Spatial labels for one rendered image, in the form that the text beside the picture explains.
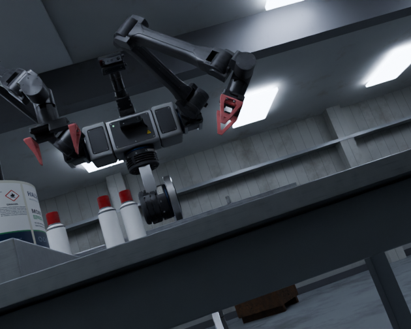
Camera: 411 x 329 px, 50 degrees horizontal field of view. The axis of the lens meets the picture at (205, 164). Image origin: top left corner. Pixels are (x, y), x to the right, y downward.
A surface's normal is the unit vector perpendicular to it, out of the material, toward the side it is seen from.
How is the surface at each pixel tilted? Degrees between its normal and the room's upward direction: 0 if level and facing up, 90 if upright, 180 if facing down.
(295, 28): 90
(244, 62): 90
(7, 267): 90
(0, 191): 90
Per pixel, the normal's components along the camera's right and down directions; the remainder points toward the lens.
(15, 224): 0.76, -0.40
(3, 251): 0.04, -0.27
